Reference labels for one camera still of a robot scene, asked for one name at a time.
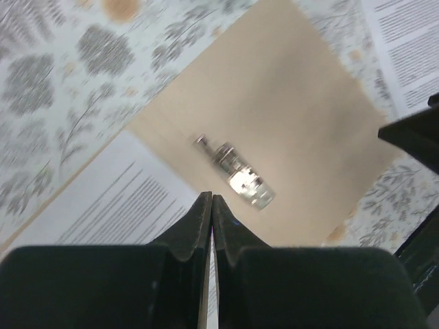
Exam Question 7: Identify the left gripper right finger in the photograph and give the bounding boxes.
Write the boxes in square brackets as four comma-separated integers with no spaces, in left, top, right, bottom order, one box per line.
[211,195,427,328]

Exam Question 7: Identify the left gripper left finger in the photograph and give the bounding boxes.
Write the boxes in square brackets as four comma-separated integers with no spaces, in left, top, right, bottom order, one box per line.
[1,192,212,328]

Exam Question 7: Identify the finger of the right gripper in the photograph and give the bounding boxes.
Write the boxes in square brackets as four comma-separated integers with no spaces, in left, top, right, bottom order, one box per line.
[378,93,439,171]

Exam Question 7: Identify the printed paper sheet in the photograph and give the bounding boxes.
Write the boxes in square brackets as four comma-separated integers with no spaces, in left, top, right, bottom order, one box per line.
[5,132,218,328]
[361,0,438,119]

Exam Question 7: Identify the metal folder clip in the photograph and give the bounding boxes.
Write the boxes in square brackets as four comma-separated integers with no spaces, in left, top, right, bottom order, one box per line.
[193,134,275,210]

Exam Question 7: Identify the brown cardboard folder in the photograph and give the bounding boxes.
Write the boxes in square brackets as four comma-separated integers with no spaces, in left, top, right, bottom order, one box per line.
[0,0,405,254]

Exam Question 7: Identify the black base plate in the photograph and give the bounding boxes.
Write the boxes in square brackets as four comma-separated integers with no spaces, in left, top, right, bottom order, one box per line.
[390,208,438,328]

